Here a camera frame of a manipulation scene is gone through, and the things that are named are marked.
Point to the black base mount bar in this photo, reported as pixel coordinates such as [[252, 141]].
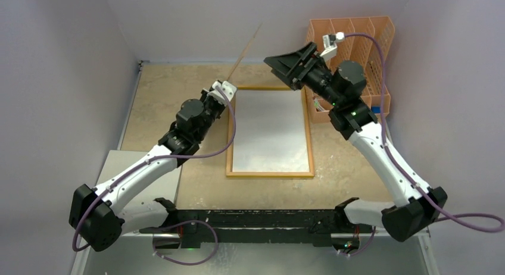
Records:
[[314, 227]]

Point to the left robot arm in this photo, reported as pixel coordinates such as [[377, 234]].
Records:
[[101, 214]]

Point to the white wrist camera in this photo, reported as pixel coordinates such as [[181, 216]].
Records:
[[330, 44], [223, 92]]

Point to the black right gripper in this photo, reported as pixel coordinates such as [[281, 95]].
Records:
[[304, 63]]

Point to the building and sky photo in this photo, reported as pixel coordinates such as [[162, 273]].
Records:
[[270, 131]]

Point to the blue small object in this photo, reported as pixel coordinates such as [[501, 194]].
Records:
[[375, 110]]

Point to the orange plastic file organizer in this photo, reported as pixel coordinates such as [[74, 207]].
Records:
[[358, 49]]

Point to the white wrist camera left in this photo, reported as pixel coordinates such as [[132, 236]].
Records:
[[223, 92]]

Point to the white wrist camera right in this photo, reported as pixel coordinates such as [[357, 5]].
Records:
[[330, 44]]

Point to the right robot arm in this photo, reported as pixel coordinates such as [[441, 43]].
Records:
[[410, 210]]

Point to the yellow wooden picture frame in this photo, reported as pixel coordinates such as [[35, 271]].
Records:
[[270, 131]]

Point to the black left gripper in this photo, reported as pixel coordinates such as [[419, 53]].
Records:
[[205, 97]]

